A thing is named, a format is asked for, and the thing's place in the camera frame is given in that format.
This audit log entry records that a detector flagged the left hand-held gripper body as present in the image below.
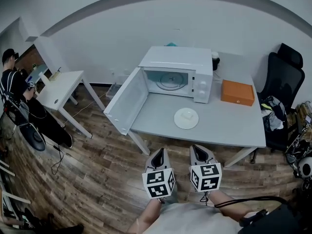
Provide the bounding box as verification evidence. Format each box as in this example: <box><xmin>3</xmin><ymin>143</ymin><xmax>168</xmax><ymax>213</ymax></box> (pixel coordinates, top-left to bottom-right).
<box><xmin>142</xmin><ymin>148</ymin><xmax>176</xmax><ymax>199</ymax></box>

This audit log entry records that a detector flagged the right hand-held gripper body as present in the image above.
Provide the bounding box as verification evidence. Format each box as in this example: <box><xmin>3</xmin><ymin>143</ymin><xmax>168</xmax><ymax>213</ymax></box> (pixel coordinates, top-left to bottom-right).
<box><xmin>189</xmin><ymin>144</ymin><xmax>222</xmax><ymax>193</ymax></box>

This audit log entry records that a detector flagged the white microwave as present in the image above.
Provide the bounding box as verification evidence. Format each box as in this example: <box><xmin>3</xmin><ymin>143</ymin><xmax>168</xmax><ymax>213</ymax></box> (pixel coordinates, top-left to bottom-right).
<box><xmin>103</xmin><ymin>45</ymin><xmax>214</xmax><ymax>136</ymax></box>

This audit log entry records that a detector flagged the person's left forearm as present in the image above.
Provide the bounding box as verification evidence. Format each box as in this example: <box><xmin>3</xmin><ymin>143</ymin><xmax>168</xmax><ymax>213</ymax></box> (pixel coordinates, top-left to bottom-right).
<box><xmin>128</xmin><ymin>196</ymin><xmax>167</xmax><ymax>234</ymax></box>

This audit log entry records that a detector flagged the person's right forearm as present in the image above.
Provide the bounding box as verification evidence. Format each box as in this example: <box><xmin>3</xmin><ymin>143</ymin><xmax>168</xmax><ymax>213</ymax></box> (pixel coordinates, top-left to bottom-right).
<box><xmin>208</xmin><ymin>190</ymin><xmax>257</xmax><ymax>222</ymax></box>

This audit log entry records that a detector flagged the person's grey shirt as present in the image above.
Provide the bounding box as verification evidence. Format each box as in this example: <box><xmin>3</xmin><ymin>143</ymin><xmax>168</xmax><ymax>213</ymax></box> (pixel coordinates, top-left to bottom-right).
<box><xmin>153</xmin><ymin>201</ymin><xmax>244</xmax><ymax>234</ymax></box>

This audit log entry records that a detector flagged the grey table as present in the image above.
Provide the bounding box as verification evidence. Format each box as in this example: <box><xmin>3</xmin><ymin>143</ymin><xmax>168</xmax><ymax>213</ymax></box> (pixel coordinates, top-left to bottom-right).
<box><xmin>126</xmin><ymin>51</ymin><xmax>267</xmax><ymax>168</ymax></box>

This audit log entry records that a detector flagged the white round plate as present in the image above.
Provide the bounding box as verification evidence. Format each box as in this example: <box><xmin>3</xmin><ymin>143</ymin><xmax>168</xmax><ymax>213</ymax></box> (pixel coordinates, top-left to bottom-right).
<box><xmin>174</xmin><ymin>108</ymin><xmax>200</xmax><ymax>130</ymax></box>

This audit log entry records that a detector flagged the black bag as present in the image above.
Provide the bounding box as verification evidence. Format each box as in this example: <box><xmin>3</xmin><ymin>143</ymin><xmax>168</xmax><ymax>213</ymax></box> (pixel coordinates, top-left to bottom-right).
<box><xmin>239</xmin><ymin>198</ymin><xmax>312</xmax><ymax>234</ymax></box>

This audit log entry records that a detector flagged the orange flat box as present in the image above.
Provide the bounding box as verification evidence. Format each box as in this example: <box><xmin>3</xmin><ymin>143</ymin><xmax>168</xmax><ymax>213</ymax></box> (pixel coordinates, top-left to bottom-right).
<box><xmin>221</xmin><ymin>79</ymin><xmax>255</xmax><ymax>106</ymax></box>

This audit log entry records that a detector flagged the pile of clothes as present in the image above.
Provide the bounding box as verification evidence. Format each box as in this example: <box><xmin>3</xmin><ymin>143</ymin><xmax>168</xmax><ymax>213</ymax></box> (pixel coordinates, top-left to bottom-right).
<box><xmin>261</xmin><ymin>96</ymin><xmax>287</xmax><ymax>132</ymax></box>

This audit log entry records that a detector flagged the clear plastic box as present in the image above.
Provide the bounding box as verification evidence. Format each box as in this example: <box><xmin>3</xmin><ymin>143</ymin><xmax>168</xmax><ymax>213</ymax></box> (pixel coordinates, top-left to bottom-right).
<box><xmin>106</xmin><ymin>83</ymin><xmax>121</xmax><ymax>101</ymax></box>

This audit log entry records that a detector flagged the black cup with white lid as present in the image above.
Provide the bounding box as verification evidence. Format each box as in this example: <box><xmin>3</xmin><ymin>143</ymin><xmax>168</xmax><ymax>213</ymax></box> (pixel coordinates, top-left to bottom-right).
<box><xmin>211</xmin><ymin>52</ymin><xmax>221</xmax><ymax>71</ymax></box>

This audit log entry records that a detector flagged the black office chair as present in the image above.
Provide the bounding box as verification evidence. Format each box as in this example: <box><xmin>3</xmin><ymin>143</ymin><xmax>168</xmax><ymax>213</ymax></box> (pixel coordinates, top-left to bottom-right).
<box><xmin>256</xmin><ymin>42</ymin><xmax>306</xmax><ymax>153</ymax></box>

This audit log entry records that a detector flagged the black round stool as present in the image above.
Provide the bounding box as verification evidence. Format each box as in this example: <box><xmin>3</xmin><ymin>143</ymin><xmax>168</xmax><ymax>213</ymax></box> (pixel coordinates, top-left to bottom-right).
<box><xmin>19</xmin><ymin>121</ymin><xmax>47</xmax><ymax>152</ymax></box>

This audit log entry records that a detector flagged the white small table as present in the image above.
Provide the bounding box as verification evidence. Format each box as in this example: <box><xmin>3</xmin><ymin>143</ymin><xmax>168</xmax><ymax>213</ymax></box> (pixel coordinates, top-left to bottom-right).
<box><xmin>36</xmin><ymin>70</ymin><xmax>106</xmax><ymax>139</ymax></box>

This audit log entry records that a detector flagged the glass top table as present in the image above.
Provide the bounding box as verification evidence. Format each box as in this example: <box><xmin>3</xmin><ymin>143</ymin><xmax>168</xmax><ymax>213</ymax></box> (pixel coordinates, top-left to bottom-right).
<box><xmin>25</xmin><ymin>63</ymin><xmax>49</xmax><ymax>83</ymax></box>

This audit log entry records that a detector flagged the black floor cable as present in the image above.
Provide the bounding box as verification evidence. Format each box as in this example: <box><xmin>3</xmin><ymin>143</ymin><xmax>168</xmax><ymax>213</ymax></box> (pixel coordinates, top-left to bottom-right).
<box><xmin>46</xmin><ymin>140</ymin><xmax>64</xmax><ymax>176</ymax></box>

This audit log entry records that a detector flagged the wire rack with clutter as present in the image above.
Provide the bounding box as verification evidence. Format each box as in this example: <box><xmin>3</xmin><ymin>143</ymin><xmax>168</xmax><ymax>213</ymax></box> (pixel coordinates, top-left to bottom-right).
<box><xmin>284</xmin><ymin>101</ymin><xmax>312</xmax><ymax>180</ymax></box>

